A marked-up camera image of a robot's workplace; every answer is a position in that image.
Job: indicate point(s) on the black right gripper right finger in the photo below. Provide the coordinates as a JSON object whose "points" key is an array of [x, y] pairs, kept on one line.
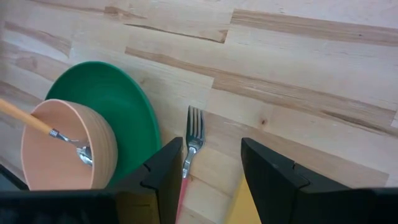
{"points": [[295, 193]]}

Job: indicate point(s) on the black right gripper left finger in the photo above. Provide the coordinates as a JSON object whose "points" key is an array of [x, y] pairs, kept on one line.
{"points": [[161, 180]]}

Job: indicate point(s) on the green plastic plate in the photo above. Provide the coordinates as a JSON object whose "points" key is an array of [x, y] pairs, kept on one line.
{"points": [[118, 99]]}

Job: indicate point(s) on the orange plastic bowl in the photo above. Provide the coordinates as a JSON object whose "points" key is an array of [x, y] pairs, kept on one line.
{"points": [[59, 155]]}

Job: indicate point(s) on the yellow cloth napkin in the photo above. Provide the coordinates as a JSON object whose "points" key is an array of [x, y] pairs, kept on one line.
{"points": [[242, 205]]}

